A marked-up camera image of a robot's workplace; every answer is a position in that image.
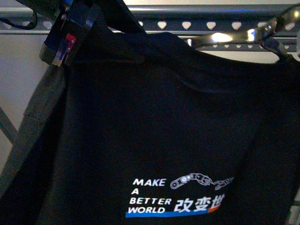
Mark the black cable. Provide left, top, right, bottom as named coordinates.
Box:
left=0, top=10, right=38, bottom=30

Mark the grey clothes rack top rail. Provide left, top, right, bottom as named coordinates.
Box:
left=0, top=4, right=294, bottom=36

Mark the gold metal clothes hanger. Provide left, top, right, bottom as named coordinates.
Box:
left=191, top=3, right=300, bottom=61

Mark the grey rack diagonal leg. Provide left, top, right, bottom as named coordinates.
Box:
left=0, top=108, right=18, bottom=144

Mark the black gripper with stickers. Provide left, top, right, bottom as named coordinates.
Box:
left=19, top=0, right=99, bottom=67

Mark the black printed t-shirt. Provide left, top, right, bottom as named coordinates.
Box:
left=0, top=19, right=300, bottom=225

